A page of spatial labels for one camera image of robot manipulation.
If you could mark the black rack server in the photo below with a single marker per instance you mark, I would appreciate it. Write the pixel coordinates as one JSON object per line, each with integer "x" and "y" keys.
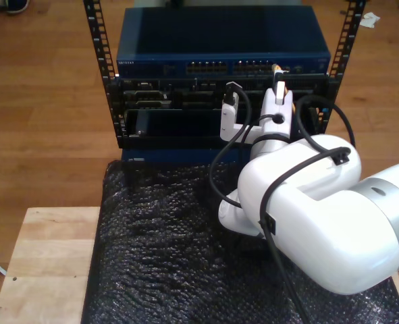
{"x": 185, "y": 98}

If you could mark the black rack shelf tray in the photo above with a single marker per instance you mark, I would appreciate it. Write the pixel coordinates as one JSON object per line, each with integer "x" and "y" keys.
{"x": 172, "y": 135}

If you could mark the blue flat base box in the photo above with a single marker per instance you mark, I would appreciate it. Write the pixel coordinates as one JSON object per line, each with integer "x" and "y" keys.
{"x": 172, "y": 155}

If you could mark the crumpled white paper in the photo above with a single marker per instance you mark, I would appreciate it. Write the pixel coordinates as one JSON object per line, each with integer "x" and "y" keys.
{"x": 369, "y": 20}

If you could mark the pale grey box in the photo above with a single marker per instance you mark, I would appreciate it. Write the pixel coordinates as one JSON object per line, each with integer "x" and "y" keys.
{"x": 152, "y": 2}

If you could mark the black bubble wrap mat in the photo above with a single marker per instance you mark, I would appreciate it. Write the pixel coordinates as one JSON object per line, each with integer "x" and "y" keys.
{"x": 152, "y": 253}

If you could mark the person's dark shoe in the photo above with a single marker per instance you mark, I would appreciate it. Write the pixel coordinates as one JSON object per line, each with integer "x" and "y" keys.
{"x": 17, "y": 6}

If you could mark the black perforated rack post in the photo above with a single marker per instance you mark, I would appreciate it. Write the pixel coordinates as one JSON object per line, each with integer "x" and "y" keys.
{"x": 353, "y": 30}
{"x": 95, "y": 33}

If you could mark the blue network switch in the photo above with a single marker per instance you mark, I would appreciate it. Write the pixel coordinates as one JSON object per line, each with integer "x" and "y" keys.
{"x": 185, "y": 33}

